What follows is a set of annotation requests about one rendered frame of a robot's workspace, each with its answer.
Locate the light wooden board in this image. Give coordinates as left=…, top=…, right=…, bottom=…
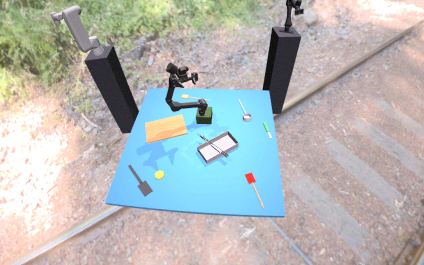
left=145, top=114, right=188, bottom=144

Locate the yellow flat disc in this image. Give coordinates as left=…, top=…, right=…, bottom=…
left=155, top=170, right=165, bottom=180

